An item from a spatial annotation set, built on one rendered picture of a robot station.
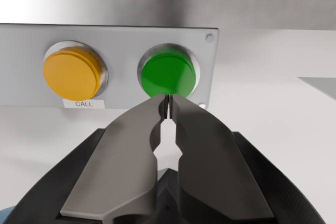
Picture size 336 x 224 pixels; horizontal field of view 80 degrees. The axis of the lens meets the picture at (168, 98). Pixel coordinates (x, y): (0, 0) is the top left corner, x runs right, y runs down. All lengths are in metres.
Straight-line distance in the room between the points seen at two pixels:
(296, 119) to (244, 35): 0.16
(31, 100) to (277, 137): 0.33
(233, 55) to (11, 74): 0.23
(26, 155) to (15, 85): 0.25
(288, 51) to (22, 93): 0.28
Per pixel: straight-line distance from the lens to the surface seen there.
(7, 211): 0.34
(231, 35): 0.26
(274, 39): 0.28
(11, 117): 0.39
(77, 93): 0.16
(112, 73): 0.16
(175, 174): 0.37
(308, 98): 0.34
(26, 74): 0.19
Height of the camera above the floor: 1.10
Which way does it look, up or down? 59 degrees down
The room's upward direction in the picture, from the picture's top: 179 degrees counter-clockwise
